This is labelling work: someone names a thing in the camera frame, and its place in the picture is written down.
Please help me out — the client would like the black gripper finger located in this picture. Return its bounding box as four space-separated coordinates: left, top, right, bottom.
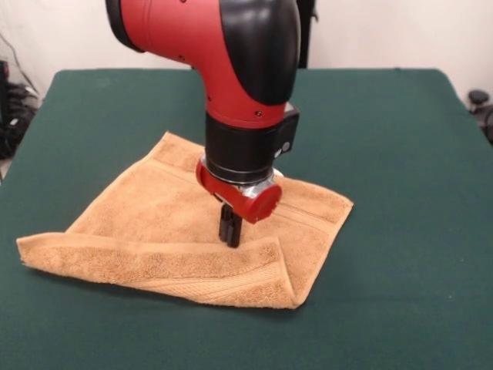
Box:
218 203 232 244
226 210 243 248

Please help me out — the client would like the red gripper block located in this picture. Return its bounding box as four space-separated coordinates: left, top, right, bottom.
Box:
195 156 283 224

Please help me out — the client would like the tan terry towel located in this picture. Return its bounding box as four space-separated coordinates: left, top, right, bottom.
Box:
15 130 354 309

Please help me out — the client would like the dark green table cloth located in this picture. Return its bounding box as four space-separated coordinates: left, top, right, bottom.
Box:
0 68 493 370

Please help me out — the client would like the black round chair base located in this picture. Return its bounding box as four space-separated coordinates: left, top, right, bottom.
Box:
468 89 493 146

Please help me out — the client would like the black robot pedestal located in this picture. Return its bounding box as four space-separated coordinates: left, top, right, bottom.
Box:
298 0 319 69

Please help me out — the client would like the black equipment pile with cables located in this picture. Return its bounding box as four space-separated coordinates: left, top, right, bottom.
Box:
0 57 39 160

